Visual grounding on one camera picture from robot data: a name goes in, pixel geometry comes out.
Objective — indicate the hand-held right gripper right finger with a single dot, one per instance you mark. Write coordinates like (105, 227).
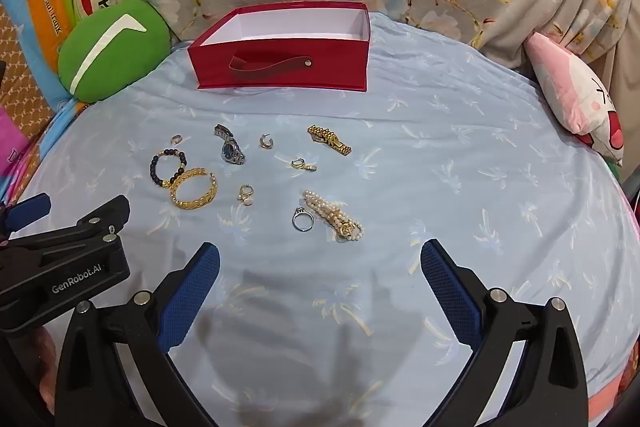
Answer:
(450, 294)

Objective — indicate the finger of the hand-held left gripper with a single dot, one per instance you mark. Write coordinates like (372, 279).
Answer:
(30, 211)
(85, 227)

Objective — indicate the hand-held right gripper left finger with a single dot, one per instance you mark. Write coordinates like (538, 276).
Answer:
(192, 294)

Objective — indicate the silver wristwatch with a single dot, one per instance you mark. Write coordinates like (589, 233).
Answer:
(230, 150)

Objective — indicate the red box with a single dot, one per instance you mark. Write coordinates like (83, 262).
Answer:
(340, 67)

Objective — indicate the pearl earring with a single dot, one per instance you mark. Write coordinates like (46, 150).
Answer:
(247, 202)

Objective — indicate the small silver ear cuff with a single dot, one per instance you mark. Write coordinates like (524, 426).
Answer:
(176, 137)

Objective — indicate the light blue bedsheet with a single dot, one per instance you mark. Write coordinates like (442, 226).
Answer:
(450, 147)

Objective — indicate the gold pendant earring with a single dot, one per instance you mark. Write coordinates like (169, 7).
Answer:
(296, 165)

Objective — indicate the silver hoop earring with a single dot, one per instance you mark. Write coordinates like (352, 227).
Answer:
(262, 140)

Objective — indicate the green round cushion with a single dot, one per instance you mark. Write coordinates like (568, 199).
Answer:
(140, 52)

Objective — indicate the gold watch band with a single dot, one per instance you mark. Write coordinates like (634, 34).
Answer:
(327, 139)

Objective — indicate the colourful printed cloth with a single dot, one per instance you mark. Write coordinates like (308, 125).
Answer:
(55, 7)

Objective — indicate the pink cartoon cushion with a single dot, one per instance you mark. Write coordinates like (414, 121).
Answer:
(565, 77)

